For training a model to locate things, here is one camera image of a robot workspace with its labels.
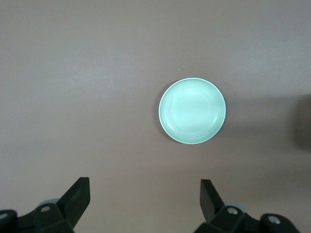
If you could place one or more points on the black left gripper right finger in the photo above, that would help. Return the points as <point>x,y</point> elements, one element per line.
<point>211,204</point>

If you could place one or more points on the mint green round plate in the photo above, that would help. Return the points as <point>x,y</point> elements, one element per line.
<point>192,111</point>

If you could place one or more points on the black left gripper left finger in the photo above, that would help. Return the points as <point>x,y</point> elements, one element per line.
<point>73,201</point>

